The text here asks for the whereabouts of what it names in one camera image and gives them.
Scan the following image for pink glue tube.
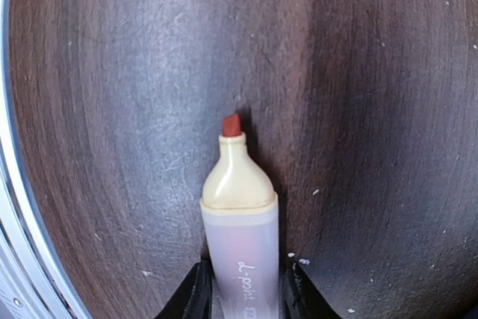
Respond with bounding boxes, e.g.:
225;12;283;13
200;114;279;318

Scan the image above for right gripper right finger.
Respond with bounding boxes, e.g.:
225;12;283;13
282;261;336;319

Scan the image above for front aluminium rail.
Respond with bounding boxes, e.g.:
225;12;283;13
1;0;90;318

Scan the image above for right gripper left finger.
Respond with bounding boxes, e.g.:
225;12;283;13
155;259;213;319

